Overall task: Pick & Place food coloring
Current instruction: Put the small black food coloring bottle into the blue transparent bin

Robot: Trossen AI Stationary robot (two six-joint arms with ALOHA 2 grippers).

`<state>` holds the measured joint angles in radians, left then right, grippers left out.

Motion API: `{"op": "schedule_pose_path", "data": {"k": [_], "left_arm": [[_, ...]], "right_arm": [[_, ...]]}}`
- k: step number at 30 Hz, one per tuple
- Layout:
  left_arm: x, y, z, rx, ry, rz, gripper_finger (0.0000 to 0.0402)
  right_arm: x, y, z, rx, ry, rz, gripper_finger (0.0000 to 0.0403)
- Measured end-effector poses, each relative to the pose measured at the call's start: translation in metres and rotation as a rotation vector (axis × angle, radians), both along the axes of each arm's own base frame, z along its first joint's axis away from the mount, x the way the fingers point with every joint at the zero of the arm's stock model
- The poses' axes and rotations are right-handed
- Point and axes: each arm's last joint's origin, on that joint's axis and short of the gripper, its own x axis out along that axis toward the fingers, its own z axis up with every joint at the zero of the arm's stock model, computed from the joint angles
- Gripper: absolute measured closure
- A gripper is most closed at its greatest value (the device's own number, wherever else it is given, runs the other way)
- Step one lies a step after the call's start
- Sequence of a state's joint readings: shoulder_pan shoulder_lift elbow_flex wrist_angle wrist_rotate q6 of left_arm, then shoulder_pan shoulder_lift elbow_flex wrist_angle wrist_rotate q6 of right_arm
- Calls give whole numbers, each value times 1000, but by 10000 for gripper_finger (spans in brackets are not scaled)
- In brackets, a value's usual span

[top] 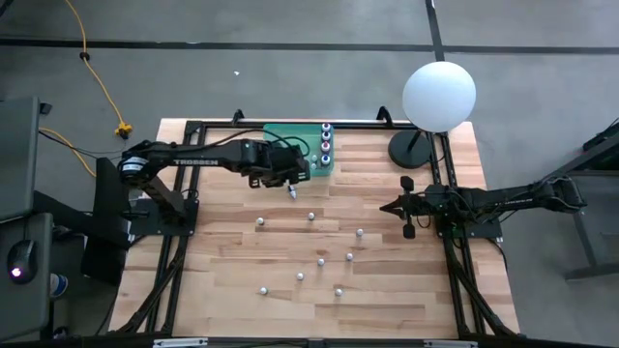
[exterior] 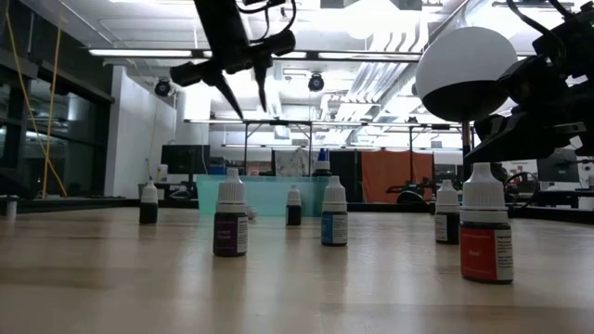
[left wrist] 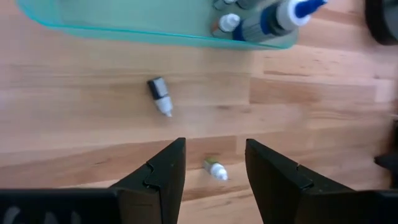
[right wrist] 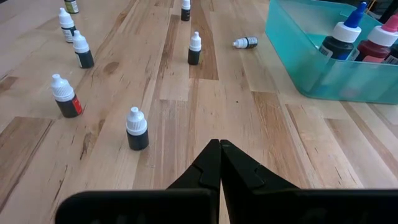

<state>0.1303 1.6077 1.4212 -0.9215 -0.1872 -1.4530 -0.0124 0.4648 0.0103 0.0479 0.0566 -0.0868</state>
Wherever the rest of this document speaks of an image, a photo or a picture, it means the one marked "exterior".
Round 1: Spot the black office chair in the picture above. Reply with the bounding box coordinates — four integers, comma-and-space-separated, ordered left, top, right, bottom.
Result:
385, 178, 435, 204

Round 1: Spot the long white light bar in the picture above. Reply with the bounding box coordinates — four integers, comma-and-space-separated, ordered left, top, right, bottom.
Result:
87, 47, 421, 62

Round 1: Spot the white globe lamp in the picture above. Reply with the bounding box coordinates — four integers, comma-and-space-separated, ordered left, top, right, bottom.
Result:
415, 25, 520, 218

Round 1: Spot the yellow hanging cord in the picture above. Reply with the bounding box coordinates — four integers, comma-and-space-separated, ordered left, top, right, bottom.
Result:
3, 0, 69, 199
42, 18, 62, 199

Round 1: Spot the small purple-label colouring bottle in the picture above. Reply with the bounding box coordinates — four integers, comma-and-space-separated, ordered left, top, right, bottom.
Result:
213, 167, 249, 259

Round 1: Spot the small blue-label colouring bottle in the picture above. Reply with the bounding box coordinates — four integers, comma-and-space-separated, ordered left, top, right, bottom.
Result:
320, 175, 349, 248

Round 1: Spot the white patterned cloth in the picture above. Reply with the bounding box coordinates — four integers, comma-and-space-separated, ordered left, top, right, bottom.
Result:
273, 148, 311, 178

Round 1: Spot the small white-capped colouring bottle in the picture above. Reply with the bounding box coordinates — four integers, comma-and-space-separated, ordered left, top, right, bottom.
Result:
139, 179, 160, 226
434, 179, 461, 246
285, 184, 303, 227

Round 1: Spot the black aluminium rig frame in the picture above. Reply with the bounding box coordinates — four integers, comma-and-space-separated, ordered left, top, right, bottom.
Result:
0, 197, 594, 225

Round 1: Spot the black partition panel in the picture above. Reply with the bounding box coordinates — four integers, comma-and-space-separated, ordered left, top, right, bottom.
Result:
328, 150, 363, 203

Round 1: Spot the teal translucent plastic bin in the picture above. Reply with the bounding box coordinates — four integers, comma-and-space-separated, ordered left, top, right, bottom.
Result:
196, 174, 331, 218

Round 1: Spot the small white cylinder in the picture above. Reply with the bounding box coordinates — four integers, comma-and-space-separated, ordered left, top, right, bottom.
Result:
0, 194, 22, 223

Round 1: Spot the small red-label colouring bottle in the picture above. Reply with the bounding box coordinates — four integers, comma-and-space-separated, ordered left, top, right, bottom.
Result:
458, 161, 515, 285

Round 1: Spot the black metal workstation frame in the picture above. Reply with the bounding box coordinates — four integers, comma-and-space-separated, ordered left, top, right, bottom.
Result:
184, 118, 475, 205

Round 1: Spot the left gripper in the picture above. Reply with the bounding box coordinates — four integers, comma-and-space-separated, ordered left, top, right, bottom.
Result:
169, 30, 297, 121

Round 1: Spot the black computer monitor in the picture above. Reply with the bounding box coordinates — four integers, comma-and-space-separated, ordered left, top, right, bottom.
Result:
161, 144, 212, 176
536, 148, 581, 183

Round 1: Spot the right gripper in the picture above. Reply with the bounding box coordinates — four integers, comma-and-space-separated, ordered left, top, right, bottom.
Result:
466, 3, 594, 165

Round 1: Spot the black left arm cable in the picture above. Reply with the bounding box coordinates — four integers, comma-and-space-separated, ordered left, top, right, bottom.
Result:
236, 0, 298, 43

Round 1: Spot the orange curtain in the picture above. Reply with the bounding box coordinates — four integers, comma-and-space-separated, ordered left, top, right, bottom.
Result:
360, 148, 435, 204

